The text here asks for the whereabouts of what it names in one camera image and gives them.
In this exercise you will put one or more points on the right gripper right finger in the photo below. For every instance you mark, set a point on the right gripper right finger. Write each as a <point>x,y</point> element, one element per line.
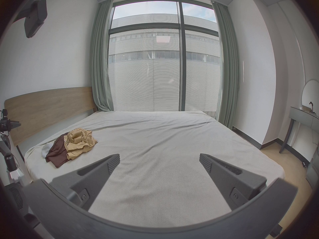
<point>224,178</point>

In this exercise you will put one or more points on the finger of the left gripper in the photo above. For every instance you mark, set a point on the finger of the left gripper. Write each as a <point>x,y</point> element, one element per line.
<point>15,124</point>

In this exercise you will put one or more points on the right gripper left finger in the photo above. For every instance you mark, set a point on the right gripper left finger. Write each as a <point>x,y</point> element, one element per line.
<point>94,178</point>

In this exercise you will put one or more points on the tan shorts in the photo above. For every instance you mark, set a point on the tan shorts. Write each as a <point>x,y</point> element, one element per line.
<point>79,143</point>

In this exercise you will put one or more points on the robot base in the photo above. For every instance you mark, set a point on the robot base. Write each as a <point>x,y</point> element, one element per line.
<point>15,198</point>

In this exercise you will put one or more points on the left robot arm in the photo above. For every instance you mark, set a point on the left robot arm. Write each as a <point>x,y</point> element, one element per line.
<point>8,158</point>

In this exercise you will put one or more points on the bed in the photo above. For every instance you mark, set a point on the bed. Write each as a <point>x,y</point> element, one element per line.
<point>159,138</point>

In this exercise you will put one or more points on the white garment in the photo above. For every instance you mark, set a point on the white garment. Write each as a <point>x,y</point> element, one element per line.
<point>46,150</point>

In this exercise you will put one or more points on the brown garment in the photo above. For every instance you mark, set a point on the brown garment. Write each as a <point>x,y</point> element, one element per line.
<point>58,153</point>

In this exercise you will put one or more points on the grey dressing table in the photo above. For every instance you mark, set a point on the grey dressing table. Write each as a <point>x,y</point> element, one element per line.
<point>304,119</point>

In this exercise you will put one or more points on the round mirror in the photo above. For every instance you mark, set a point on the round mirror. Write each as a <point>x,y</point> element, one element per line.
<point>311,93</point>

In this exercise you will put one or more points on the window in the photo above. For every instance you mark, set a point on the window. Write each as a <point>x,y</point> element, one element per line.
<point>182,58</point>

